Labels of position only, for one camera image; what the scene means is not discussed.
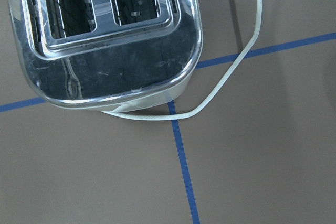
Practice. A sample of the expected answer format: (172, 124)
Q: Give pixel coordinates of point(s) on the chrome and cream toaster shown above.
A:
(107, 55)

